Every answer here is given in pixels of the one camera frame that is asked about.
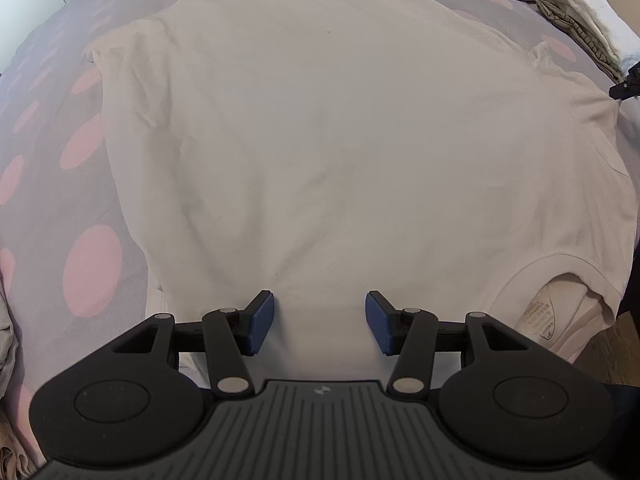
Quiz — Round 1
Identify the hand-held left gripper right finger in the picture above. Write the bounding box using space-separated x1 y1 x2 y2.
365 290 546 401

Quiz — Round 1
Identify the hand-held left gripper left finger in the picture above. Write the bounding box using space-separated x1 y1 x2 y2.
100 290 276 401

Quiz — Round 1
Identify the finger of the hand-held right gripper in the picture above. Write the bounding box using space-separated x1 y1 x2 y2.
609 62 640 101

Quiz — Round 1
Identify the cream T-shirt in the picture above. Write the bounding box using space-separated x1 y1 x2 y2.
82 0 638 386

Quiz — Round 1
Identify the striped olive folded garment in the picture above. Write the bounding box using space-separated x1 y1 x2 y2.
536 0 627 82

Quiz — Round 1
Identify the white folded cloth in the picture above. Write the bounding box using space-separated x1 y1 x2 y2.
540 0 640 68

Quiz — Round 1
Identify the grey pink-dotted bed sheet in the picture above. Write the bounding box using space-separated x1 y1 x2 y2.
0 0 640 480

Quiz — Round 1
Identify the tan cloth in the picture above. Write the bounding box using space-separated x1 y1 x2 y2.
0 399 45 480

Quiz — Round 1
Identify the white door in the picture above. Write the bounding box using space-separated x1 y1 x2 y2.
0 0 82 71

